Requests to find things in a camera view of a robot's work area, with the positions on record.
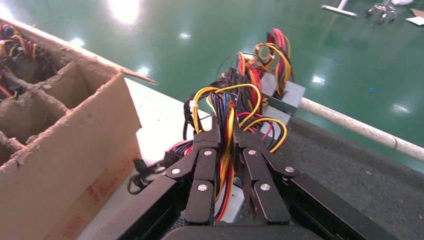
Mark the black conveyor belt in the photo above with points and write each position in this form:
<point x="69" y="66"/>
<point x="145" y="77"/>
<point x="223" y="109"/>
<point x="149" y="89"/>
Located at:
<point x="348" y="179"/>

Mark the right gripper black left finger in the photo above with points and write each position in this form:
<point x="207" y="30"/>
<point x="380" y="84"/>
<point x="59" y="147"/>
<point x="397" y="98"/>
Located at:
<point x="202" y="185"/>

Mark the white conveyor roller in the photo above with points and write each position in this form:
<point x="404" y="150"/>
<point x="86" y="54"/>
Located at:
<point x="361" y="127"/>

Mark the white bar on floor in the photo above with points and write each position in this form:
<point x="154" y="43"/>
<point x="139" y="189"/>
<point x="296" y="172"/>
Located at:
<point x="339" y="10"/>

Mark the brown cardboard divider box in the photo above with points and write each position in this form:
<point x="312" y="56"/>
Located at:
<point x="73" y="149"/>

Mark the white square table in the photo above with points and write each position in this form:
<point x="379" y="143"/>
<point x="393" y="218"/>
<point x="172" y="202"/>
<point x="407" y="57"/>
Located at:
<point x="159" y="112"/>

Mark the flat cardboard sheet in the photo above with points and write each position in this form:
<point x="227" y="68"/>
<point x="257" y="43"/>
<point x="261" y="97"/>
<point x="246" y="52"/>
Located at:
<point x="416" y="19"/>

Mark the chrome stool base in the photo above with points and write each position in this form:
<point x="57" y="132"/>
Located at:
<point x="382" y="9"/>

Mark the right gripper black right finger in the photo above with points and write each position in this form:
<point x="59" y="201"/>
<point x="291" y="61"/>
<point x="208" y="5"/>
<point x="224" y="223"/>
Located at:
<point x="268" y="198"/>

